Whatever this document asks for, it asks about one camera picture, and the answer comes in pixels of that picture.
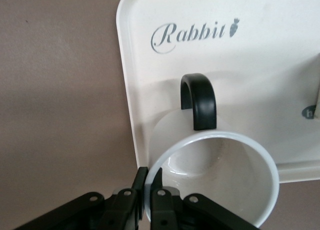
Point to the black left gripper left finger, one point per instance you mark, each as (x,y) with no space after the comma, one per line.
(120,210)

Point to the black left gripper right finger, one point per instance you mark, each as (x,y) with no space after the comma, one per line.
(170,210)

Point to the cream tray with Rabbit print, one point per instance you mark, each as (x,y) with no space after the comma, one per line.
(250,53)

